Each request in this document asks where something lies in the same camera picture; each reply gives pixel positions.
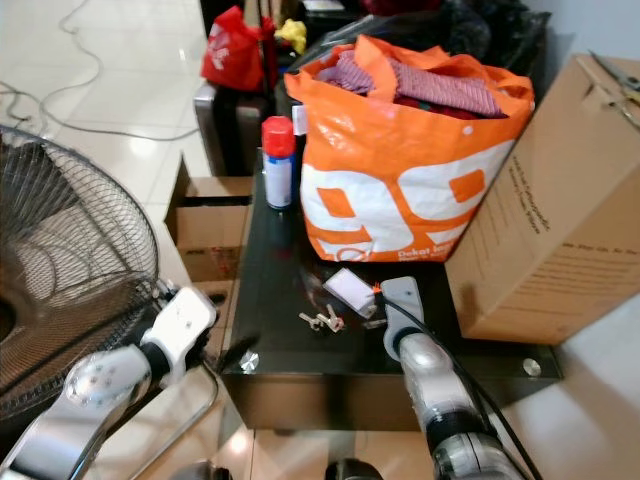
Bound white cable on floor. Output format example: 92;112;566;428
0;0;203;142

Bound silver metal tube frame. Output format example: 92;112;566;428
128;374;223;473

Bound black electric fan with grille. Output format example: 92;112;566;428
0;124;162;423

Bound large closed cardboard box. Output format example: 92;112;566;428
444;52;640;347

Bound orange and white shopping bag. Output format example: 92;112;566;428
284;35;537;267

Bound black glass-top low table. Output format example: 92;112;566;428
219;150;567;433

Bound black robot foot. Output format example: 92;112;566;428
323;458;383;480
178;459;233;480

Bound red white striped cloth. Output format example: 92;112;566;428
317;50;507;120

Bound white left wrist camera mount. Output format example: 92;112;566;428
149;286;220;377

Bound yellow crumpled cloth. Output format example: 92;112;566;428
274;17;309;57

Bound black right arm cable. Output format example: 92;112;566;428
380;298;533;480

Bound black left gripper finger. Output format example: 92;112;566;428
221;334;260;374

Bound black right robot foot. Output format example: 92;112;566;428
323;458;383;480

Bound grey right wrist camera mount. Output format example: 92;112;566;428
377;276;427;362

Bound black hard suitcase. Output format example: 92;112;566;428
192;79;277;180

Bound silver keys bunch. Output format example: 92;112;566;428
297;304;347;334

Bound black left robot foot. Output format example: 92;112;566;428
178;459;233;480

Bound red plastic bag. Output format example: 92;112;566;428
200;5;277;94

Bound small open cardboard box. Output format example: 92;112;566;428
164;154;252;284

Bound white key tag card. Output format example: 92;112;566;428
322;267;377;314

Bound white spray can red cap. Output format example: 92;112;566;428
260;116;299;212

